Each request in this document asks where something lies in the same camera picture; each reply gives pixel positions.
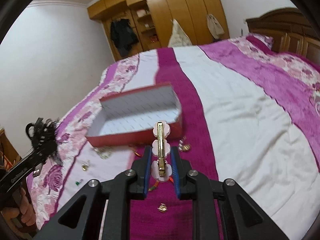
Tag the gold earring piece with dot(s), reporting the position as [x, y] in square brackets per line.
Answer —
[85, 166]

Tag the beige hanging bag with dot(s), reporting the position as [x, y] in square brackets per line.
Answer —
[214, 27]

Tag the pink floral bedspread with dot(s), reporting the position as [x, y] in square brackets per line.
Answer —
[248, 113]

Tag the gold chain jewelry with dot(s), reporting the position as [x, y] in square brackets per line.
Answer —
[103, 152]

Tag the gold charm on bed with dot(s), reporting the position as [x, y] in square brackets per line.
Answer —
[162, 208]

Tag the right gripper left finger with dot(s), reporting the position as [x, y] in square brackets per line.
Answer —
[142, 166]

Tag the black hanging coat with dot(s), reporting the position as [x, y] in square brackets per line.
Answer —
[123, 36]

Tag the black feather hair accessory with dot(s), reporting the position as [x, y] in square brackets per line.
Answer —
[43, 137]

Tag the green bead keychain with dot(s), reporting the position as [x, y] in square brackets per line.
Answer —
[78, 182]

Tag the person's left hand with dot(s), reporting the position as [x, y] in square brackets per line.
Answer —
[25, 209]

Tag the wooden wardrobe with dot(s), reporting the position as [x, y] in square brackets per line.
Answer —
[151, 20]

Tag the gold clip jewelry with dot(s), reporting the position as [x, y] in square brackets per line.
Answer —
[182, 146]

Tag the pink gold flower hair clip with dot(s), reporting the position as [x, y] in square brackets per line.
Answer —
[161, 170]

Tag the pink pillow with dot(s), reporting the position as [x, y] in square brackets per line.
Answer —
[260, 39]

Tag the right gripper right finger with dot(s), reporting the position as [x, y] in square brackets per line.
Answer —
[180, 168]

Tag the wooden headboard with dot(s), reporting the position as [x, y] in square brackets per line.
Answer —
[290, 30]

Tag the red white cardboard box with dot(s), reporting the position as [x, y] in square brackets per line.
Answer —
[128, 118]

